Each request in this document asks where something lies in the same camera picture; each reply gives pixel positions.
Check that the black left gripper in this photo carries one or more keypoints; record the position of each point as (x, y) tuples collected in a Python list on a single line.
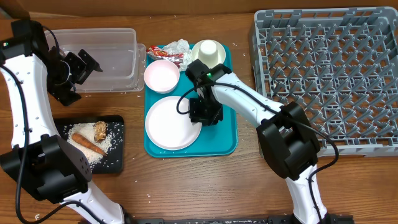
[(60, 92)]

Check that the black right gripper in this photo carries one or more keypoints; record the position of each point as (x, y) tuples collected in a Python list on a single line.
[(199, 118)]

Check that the pink plate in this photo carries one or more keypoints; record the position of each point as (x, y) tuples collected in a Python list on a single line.
[(167, 128)]

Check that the pink bowl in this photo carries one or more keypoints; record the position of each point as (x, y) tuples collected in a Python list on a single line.
[(162, 76)]

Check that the brown food lump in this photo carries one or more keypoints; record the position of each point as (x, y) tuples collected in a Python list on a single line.
[(99, 131)]

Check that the red snack wrapper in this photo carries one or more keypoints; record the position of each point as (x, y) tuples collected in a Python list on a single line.
[(156, 53)]

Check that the foil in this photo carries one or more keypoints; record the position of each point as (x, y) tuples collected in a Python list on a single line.
[(180, 46)]

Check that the carrot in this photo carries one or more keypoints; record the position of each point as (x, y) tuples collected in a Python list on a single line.
[(81, 140)]

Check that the cream cup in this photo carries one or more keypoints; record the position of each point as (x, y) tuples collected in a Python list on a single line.
[(208, 53)]

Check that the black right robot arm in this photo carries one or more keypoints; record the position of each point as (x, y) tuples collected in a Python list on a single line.
[(287, 141)]

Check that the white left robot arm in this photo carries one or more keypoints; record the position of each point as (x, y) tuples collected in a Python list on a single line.
[(43, 164)]

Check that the clear plastic bin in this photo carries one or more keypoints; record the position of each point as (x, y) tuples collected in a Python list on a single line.
[(121, 58)]

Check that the teal plastic tray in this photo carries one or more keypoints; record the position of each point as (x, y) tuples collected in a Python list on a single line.
[(216, 140)]

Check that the white rice pile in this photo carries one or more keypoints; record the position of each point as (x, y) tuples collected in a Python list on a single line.
[(87, 130)]

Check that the black tray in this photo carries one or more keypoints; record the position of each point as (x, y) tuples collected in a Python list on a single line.
[(113, 161)]

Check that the grey dish rack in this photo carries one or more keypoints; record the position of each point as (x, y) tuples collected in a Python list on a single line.
[(339, 65)]

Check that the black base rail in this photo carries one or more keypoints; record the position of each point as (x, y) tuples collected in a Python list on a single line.
[(279, 219)]

